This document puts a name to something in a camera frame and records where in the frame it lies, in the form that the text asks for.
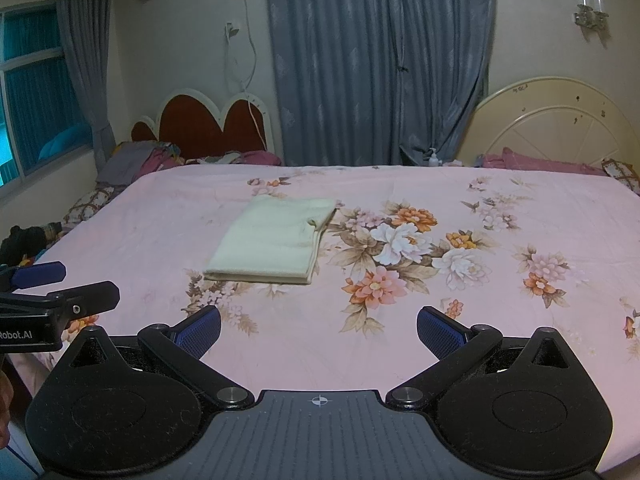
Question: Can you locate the white pump bottle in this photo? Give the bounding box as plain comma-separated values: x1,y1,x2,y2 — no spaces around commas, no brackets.
427,148,440,167

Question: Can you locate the grey window curtain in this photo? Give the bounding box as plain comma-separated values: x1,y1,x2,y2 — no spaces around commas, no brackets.
55,0,115,170

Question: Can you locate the pile of clothes at headboard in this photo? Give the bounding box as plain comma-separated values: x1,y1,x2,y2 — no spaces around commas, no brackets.
96,141,282,188

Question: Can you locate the left hand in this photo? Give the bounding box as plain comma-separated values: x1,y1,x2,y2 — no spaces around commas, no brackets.
0,372,14,448

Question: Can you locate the window with blue glass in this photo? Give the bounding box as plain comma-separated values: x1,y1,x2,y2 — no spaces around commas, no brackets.
1,2,92,186

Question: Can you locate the patterned pillow right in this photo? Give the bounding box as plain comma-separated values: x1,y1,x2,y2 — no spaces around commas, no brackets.
601,158,640,195

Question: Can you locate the white knit garment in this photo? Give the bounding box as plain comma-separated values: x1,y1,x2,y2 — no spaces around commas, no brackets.
204,195,336,285

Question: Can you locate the white hanging cable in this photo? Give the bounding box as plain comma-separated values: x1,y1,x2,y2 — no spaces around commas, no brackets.
221,0,266,146

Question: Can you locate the magenta blanket by cream headboard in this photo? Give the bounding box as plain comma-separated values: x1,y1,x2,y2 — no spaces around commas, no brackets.
480,148,606,177

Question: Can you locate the crystal wall lamp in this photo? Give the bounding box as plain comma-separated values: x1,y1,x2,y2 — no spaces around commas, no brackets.
573,0,608,36

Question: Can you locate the pink floral bed sheet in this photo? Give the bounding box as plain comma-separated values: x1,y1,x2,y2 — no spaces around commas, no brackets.
8,162,640,474

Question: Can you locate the cream round headboard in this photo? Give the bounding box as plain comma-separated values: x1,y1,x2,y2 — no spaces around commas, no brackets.
456,76,639,167

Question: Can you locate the red heart-shaped headboard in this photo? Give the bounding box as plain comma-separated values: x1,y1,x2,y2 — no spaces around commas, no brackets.
130,88,276,159

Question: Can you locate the blue grey curtain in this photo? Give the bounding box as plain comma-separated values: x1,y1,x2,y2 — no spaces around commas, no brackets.
268,0,496,166

